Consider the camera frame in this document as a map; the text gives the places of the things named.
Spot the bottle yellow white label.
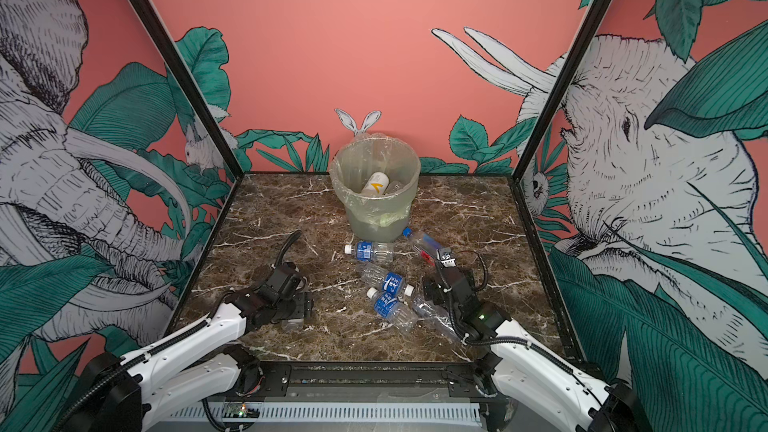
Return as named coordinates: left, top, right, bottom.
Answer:
left=281, top=318, right=305, bottom=333

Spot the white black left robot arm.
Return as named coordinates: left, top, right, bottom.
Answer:
left=53, top=231, right=311, bottom=431

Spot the white opaque label bottle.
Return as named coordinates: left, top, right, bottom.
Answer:
left=360, top=172, right=390, bottom=197

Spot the long clear bottle white cap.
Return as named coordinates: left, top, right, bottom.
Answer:
left=412, top=296, right=460, bottom=343

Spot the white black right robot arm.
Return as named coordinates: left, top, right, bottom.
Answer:
left=419, top=248, right=651, bottom=431

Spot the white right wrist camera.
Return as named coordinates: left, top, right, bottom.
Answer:
left=437, top=247, right=456, bottom=268

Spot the clear bottle blue red label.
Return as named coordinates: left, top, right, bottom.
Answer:
left=403, top=227, right=442, bottom=266

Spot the blue label bottle white cap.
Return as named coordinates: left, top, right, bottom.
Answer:
left=366, top=287, right=418, bottom=333

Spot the white slotted cable duct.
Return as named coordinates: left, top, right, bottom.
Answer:
left=167, top=401, right=483, bottom=427

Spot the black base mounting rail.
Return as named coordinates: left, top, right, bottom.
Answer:
left=233, top=353, right=511, bottom=402

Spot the grey mesh waste bin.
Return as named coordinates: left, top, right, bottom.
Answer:
left=328, top=137, right=422, bottom=244

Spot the black left frame post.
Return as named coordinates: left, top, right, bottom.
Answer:
left=98, top=0, right=245, bottom=180

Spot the green plastic bin liner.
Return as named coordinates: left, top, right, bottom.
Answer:
left=327, top=133, right=422, bottom=230

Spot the Pocari bottle blue label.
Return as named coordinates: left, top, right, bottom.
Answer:
left=344, top=241, right=395, bottom=265

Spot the water bottle blue label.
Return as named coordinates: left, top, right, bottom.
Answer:
left=358, top=263, right=415, bottom=298

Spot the black frame post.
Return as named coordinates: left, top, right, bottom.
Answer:
left=98, top=0, right=245, bottom=180
left=512, top=0, right=637, bottom=180

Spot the black right frame post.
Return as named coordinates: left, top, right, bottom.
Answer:
left=512, top=0, right=637, bottom=180

